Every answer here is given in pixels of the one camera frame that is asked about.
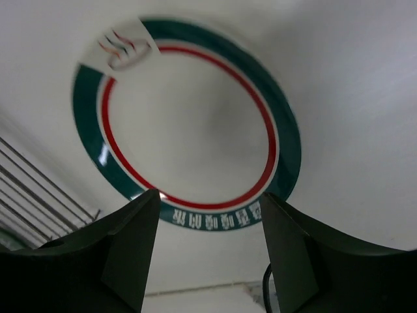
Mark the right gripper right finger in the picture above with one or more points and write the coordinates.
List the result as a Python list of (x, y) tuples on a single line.
[(317, 268)]

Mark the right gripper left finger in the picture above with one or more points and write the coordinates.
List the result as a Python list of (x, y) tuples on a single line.
[(102, 267)]

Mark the green red rimmed plate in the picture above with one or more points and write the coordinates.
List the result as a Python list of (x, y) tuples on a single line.
[(171, 105)]

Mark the grey wire dish rack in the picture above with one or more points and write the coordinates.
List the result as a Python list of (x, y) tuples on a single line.
[(34, 209)]

